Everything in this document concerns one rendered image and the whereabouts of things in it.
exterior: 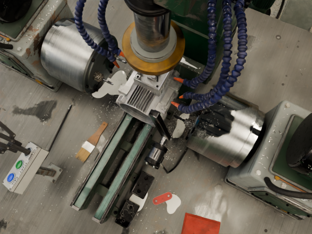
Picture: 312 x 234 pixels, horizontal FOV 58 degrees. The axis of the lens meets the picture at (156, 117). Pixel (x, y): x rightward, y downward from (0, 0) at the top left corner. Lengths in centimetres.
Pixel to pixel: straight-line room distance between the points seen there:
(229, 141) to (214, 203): 40
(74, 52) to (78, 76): 9
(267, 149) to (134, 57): 50
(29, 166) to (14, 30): 48
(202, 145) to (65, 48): 58
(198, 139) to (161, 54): 33
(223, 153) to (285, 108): 25
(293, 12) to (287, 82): 135
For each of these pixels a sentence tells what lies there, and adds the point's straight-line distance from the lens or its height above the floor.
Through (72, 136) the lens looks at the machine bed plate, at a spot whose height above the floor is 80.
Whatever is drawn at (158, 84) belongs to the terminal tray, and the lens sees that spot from 97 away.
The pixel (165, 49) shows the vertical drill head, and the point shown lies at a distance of 78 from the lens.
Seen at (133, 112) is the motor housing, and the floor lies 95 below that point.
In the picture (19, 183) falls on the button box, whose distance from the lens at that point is 108.
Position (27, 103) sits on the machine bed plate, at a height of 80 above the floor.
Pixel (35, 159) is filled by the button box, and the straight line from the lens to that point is 107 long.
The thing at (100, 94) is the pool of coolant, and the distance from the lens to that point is 135.
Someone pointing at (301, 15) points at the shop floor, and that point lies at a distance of 276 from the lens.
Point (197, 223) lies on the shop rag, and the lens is 125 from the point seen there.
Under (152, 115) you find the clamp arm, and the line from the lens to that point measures 83.
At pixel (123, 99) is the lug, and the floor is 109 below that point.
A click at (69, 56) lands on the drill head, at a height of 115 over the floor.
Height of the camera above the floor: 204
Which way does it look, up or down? 75 degrees down
